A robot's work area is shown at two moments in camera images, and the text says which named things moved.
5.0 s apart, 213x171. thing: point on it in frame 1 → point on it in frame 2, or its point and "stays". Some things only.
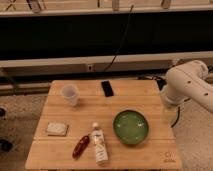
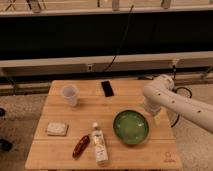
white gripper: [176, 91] → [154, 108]
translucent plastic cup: [70, 92] stays
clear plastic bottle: [98, 138] stays
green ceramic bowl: [131, 126] stays
